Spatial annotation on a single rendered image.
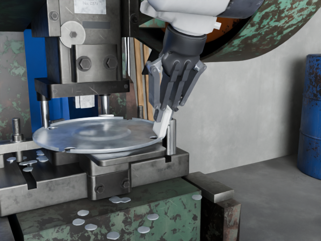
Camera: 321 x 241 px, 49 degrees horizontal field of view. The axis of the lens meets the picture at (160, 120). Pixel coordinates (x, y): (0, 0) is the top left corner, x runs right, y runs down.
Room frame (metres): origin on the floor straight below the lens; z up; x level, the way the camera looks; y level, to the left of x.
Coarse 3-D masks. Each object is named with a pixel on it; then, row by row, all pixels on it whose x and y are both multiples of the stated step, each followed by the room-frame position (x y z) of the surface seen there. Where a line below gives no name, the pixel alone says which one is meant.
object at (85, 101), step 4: (80, 96) 0.84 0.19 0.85; (84, 96) 0.85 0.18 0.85; (88, 96) 0.85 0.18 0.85; (92, 96) 0.87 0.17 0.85; (76, 100) 0.85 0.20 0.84; (80, 100) 0.84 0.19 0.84; (84, 100) 0.85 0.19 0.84; (88, 100) 0.85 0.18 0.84; (92, 100) 0.87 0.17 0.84; (76, 104) 0.85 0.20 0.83; (80, 104) 0.84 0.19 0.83; (84, 104) 0.85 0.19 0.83; (88, 104) 0.85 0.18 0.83; (92, 104) 0.86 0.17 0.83
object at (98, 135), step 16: (48, 128) 0.80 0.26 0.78; (64, 128) 0.80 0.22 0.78; (80, 128) 0.78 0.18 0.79; (96, 128) 0.78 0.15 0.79; (112, 128) 0.78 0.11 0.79; (128, 128) 0.80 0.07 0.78; (144, 128) 0.80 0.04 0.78; (48, 144) 0.67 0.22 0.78; (64, 144) 0.67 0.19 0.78; (80, 144) 0.67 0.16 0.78; (96, 144) 0.67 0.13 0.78; (112, 144) 0.67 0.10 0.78; (128, 144) 0.67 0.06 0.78; (144, 144) 0.66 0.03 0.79
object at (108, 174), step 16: (80, 160) 0.74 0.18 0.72; (96, 160) 0.59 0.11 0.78; (112, 160) 0.59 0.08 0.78; (128, 160) 0.60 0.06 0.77; (96, 176) 0.70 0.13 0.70; (112, 176) 0.72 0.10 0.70; (128, 176) 0.74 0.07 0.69; (96, 192) 0.70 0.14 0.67; (112, 192) 0.72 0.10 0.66; (128, 192) 0.73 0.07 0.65
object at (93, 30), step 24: (72, 0) 0.78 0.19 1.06; (96, 0) 0.80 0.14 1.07; (120, 0) 0.84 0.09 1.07; (72, 24) 0.77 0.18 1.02; (96, 24) 0.80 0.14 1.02; (120, 24) 0.83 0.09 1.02; (48, 48) 0.84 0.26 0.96; (72, 48) 0.76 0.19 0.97; (96, 48) 0.77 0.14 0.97; (120, 48) 0.83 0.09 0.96; (48, 72) 0.85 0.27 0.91; (72, 72) 0.76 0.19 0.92; (96, 72) 0.77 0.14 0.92; (120, 72) 0.83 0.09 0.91
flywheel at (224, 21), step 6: (222, 18) 0.92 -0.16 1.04; (228, 18) 0.90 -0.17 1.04; (234, 18) 0.89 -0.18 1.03; (246, 18) 0.86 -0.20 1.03; (222, 24) 0.92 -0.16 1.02; (228, 24) 0.90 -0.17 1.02; (234, 24) 0.88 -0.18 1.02; (240, 24) 0.88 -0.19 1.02; (162, 30) 1.18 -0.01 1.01; (216, 30) 0.94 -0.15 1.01; (222, 30) 0.92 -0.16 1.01; (228, 30) 0.90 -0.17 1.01; (234, 30) 0.90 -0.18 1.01; (210, 36) 0.96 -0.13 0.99; (216, 36) 0.94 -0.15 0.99; (222, 36) 0.93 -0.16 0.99; (228, 36) 0.94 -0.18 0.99; (210, 42) 0.97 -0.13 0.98; (216, 42) 0.98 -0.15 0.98; (222, 42) 0.99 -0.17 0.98
